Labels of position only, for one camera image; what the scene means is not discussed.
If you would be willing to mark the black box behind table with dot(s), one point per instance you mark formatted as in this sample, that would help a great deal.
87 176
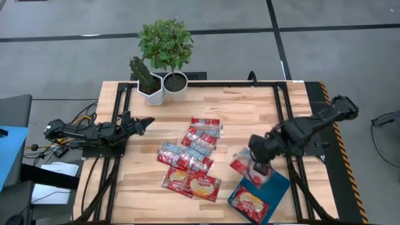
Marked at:
195 76

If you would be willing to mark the green cactus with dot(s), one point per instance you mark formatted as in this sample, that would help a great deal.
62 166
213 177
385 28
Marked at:
142 73

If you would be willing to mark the white paper sheets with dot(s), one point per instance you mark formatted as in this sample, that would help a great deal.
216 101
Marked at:
56 184

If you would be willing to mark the small black device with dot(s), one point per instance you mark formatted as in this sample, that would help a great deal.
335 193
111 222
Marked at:
61 151

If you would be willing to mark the grey chair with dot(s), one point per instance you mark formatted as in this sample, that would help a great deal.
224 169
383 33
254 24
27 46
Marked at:
14 109

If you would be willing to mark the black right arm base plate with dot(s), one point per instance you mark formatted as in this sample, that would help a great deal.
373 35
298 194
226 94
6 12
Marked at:
307 148

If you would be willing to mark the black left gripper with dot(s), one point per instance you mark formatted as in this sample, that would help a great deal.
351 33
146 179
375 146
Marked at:
132 125

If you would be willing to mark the blue tray basket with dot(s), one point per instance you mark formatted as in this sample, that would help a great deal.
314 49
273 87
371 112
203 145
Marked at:
275 193

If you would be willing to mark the green leafy plant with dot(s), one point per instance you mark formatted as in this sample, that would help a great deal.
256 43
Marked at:
165 43

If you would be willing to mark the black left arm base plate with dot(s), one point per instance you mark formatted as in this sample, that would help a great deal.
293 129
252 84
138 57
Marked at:
103 151

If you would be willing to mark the white round plant pot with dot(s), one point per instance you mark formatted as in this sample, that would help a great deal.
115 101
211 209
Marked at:
175 86

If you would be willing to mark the white hexagonal plant pot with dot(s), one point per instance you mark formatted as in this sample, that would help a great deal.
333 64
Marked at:
151 93

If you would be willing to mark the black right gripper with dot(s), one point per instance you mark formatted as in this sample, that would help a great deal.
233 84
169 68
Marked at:
265 147

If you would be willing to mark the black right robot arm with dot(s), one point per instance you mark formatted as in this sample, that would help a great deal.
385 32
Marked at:
315 123

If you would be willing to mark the black mat with hazard stripes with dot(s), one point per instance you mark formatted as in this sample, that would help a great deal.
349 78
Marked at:
340 175

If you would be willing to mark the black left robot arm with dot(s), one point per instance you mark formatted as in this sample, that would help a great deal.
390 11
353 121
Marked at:
84 131

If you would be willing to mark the black metal table frame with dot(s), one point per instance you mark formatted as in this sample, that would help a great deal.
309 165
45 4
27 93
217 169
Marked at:
200 84

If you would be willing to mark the blue board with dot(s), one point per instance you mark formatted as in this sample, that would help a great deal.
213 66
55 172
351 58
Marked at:
9 150

